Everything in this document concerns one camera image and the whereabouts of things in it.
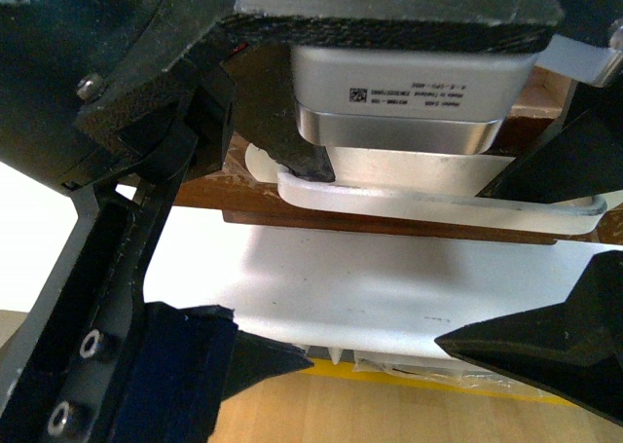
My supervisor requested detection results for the yellow tape strip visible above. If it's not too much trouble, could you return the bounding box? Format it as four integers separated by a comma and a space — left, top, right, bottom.
302, 358, 572, 406

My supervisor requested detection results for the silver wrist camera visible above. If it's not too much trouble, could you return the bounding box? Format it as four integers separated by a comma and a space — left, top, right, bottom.
291, 47, 536, 155

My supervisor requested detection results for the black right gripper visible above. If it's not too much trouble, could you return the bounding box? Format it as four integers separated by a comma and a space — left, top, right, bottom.
1, 0, 622, 193

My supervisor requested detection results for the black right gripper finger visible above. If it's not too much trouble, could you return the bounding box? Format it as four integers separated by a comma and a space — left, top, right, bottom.
478, 80, 622, 203

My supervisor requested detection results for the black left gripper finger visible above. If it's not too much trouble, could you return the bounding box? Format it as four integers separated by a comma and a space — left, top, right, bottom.
111, 302, 313, 442
435, 250, 622, 423

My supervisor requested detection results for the white drawer handle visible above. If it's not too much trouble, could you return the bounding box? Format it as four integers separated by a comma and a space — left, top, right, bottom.
245, 146, 622, 235

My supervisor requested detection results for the wooden drawer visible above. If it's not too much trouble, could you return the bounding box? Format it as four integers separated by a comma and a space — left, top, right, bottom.
221, 67, 578, 245

